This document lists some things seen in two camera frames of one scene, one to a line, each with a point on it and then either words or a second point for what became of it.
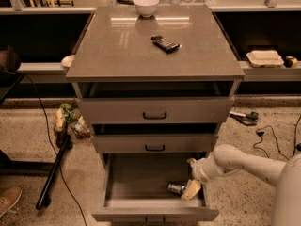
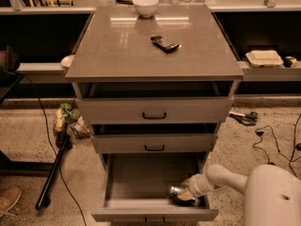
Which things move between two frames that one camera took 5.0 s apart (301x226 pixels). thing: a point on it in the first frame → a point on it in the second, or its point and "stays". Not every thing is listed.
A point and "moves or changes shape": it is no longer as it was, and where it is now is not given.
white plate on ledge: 68,60 stays
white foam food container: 264,57 stays
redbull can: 176,188 moves or changes shape
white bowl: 146,6 stays
